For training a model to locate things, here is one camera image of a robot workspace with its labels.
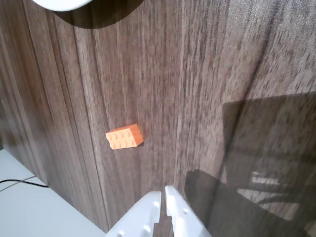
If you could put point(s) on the orange lego block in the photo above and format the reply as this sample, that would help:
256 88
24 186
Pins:
123 138

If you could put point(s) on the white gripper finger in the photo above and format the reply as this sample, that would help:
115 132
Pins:
138 217
181 217

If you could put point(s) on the white round plate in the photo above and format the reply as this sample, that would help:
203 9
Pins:
61 5

